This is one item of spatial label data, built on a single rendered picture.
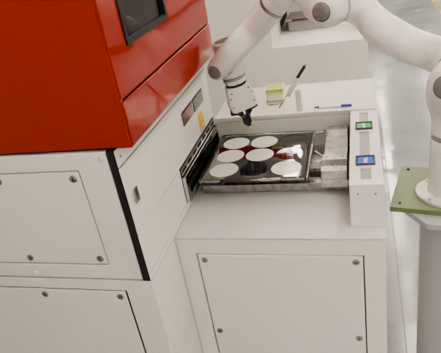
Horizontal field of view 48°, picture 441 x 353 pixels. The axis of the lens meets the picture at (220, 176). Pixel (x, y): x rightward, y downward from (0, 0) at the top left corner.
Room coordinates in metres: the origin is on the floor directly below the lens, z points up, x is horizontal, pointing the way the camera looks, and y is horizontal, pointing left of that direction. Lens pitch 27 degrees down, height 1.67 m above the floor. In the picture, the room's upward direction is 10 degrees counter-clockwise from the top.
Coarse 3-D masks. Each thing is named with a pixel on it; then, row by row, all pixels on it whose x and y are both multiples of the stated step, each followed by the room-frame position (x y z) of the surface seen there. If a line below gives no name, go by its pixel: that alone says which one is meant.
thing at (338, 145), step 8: (344, 136) 1.68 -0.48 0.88; (328, 144) 1.63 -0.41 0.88; (336, 144) 1.62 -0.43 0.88; (344, 144) 1.61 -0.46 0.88; (328, 152) 1.57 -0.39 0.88; (336, 152) 1.56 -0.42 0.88; (344, 152) 1.55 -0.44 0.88; (328, 184) 1.38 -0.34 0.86; (336, 184) 1.37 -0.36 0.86; (344, 184) 1.36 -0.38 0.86
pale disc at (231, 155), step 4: (224, 152) 1.69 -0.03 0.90; (228, 152) 1.68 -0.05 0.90; (232, 152) 1.67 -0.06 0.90; (236, 152) 1.67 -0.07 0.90; (240, 152) 1.66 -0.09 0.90; (220, 156) 1.66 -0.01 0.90; (224, 156) 1.65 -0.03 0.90; (228, 156) 1.64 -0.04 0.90; (232, 156) 1.64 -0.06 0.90; (236, 156) 1.63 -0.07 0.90; (240, 156) 1.63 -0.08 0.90; (220, 160) 1.62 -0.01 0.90; (224, 160) 1.62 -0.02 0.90; (228, 160) 1.61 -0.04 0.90; (232, 160) 1.60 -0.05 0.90
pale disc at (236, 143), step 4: (228, 140) 1.79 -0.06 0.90; (232, 140) 1.78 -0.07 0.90; (236, 140) 1.78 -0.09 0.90; (240, 140) 1.77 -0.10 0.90; (244, 140) 1.76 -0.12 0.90; (248, 140) 1.75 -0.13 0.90; (224, 144) 1.76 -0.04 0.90; (228, 144) 1.75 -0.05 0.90; (232, 144) 1.74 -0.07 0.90; (236, 144) 1.74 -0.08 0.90; (240, 144) 1.73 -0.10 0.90; (244, 144) 1.72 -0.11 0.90; (232, 148) 1.70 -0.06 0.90
